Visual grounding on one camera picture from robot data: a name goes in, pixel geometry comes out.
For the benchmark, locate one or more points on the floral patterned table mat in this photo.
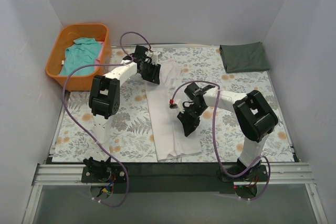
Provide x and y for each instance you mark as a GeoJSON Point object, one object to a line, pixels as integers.
{"type": "Point", "coordinates": [131, 137]}

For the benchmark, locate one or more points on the pink t shirt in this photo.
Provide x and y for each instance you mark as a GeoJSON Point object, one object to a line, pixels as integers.
{"type": "Point", "coordinates": [98, 51]}

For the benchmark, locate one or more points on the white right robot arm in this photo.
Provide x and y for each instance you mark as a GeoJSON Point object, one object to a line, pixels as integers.
{"type": "Point", "coordinates": [256, 119]}

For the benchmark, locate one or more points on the folded dark green t shirt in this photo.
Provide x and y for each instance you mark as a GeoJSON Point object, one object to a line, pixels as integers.
{"type": "Point", "coordinates": [244, 58]}

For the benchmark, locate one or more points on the orange plastic basket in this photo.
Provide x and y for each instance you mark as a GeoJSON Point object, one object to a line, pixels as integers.
{"type": "Point", "coordinates": [81, 78]}

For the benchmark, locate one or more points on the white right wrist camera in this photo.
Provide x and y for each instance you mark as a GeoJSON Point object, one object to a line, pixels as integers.
{"type": "Point", "coordinates": [176, 104]}

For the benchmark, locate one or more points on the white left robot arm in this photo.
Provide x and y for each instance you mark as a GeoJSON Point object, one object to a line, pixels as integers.
{"type": "Point", "coordinates": [104, 102]}

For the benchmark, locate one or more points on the aluminium frame rail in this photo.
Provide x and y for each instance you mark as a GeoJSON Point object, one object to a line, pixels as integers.
{"type": "Point", "coordinates": [288, 196]}

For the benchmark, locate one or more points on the white t shirt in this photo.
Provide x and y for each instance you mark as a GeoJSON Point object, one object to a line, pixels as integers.
{"type": "Point", "coordinates": [169, 139]}

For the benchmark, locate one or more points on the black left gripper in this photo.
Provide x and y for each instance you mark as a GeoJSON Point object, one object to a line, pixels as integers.
{"type": "Point", "coordinates": [149, 69]}

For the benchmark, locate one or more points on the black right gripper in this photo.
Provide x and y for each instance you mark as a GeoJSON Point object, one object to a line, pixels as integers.
{"type": "Point", "coordinates": [190, 115]}

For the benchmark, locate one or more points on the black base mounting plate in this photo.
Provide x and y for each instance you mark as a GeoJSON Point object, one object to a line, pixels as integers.
{"type": "Point", "coordinates": [169, 178]}

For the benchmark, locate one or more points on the teal t shirt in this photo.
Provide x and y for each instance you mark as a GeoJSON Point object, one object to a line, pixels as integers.
{"type": "Point", "coordinates": [78, 55]}

